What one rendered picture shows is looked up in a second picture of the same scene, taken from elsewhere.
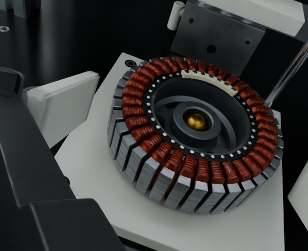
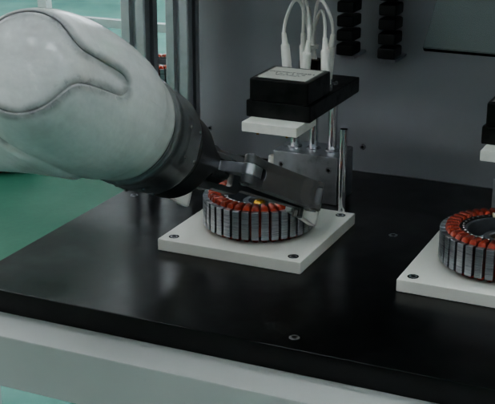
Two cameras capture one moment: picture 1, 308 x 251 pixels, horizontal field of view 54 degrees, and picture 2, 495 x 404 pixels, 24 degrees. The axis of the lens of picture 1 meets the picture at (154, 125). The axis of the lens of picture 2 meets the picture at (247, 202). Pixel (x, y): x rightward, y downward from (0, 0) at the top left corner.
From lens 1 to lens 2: 101 cm
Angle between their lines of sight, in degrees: 34
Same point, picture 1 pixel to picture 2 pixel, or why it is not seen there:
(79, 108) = not seen: hidden behind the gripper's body
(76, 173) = (183, 234)
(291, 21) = (291, 130)
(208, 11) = (291, 153)
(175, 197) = (235, 225)
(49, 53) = (168, 203)
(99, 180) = (196, 236)
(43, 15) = not seen: hidden behind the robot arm
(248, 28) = (323, 159)
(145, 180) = (219, 221)
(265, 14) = (277, 129)
